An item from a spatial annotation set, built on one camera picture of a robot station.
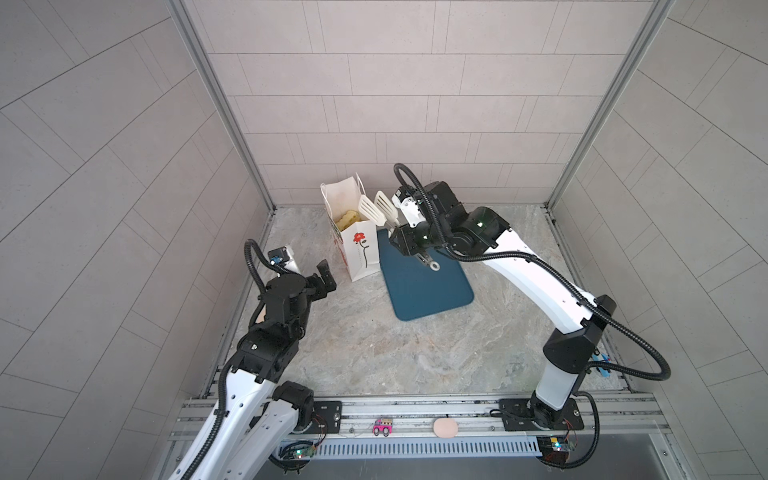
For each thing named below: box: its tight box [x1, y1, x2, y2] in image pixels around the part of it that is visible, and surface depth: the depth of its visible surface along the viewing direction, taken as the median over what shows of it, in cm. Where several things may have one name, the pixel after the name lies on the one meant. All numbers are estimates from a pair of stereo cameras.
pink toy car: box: [372, 418, 393, 437], surface depth 69 cm
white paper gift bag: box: [320, 172, 381, 282], surface depth 91 cm
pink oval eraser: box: [433, 417, 459, 439], surface depth 70 cm
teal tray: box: [377, 228, 474, 321], surface depth 93 cm
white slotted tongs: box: [358, 190, 400, 238], surface depth 71 cm
